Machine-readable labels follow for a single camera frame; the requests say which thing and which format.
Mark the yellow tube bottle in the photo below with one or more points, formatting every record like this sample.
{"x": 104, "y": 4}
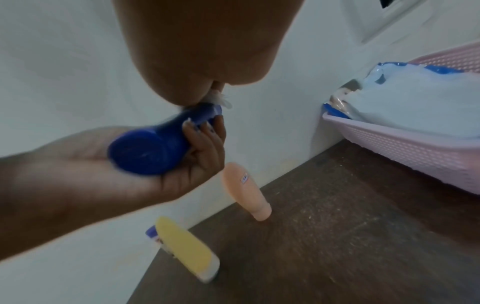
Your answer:
{"x": 187, "y": 252}

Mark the blue tube bottle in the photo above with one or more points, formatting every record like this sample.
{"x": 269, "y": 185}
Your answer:
{"x": 150, "y": 148}

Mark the white window frame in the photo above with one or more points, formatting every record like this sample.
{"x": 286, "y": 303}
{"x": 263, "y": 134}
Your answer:
{"x": 405, "y": 17}

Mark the person's left hand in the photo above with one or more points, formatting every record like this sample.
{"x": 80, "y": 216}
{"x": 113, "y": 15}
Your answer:
{"x": 123, "y": 190}

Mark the clear plastic packet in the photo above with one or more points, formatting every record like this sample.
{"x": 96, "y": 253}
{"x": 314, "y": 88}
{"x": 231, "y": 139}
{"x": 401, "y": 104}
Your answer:
{"x": 339, "y": 102}

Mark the white and blue plastic bag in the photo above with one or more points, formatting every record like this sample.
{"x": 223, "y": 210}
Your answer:
{"x": 412, "y": 98}

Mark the blue and white tube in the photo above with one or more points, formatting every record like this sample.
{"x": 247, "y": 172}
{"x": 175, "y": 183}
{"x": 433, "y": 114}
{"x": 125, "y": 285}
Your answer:
{"x": 152, "y": 234}

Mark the pink plastic basket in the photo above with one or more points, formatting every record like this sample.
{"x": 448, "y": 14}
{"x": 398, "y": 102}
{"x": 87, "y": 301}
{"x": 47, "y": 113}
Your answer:
{"x": 412, "y": 151}

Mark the peach tube bottle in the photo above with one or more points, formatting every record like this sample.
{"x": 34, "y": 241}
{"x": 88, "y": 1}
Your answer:
{"x": 242, "y": 190}

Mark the person's right hand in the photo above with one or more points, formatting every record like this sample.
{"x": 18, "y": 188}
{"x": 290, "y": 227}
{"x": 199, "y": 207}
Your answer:
{"x": 195, "y": 44}

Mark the white cloth piece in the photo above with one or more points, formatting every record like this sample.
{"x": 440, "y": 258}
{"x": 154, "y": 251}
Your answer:
{"x": 220, "y": 99}

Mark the person's left forearm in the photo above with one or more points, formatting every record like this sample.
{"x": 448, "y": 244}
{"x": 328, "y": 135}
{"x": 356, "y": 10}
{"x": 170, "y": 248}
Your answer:
{"x": 33, "y": 196}

